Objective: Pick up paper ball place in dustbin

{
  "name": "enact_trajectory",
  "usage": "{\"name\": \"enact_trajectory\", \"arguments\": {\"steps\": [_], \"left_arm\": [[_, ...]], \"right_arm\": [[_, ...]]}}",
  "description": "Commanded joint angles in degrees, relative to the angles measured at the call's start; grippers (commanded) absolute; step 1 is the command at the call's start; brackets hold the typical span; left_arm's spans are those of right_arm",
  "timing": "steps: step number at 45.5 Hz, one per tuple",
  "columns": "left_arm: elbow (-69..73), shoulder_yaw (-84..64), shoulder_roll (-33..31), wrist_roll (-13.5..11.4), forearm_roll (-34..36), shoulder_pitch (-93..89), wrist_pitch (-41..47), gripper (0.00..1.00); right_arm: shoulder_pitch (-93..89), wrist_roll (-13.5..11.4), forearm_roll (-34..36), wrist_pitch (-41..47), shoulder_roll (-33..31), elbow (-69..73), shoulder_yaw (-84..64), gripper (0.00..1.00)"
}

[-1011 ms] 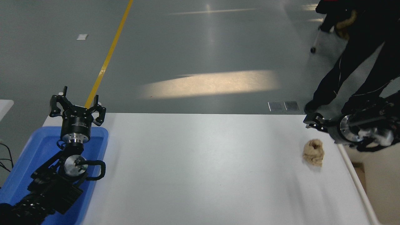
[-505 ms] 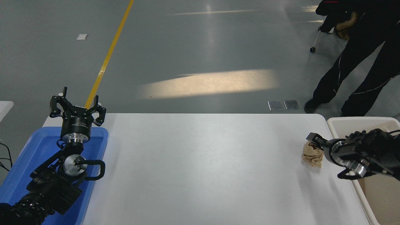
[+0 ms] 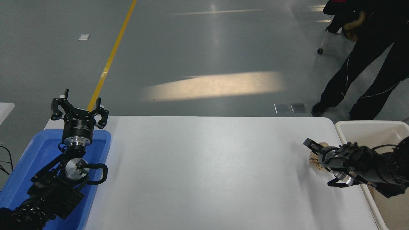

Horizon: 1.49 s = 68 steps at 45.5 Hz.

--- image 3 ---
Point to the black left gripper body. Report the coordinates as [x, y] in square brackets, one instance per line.
[78, 126]

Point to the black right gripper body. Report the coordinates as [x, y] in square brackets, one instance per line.
[335, 158]

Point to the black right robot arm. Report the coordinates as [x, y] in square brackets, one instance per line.
[380, 169]

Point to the grey metal floor plate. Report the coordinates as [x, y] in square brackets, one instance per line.
[282, 108]
[298, 108]

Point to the large pale plastic bin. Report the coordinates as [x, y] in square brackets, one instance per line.
[367, 132]

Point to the blue plastic tray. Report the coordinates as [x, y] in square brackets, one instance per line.
[41, 150]

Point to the white side table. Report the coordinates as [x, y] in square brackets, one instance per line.
[4, 111]

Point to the person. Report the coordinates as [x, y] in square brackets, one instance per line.
[370, 57]

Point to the white wheeled frame leg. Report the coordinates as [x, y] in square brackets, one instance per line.
[322, 41]

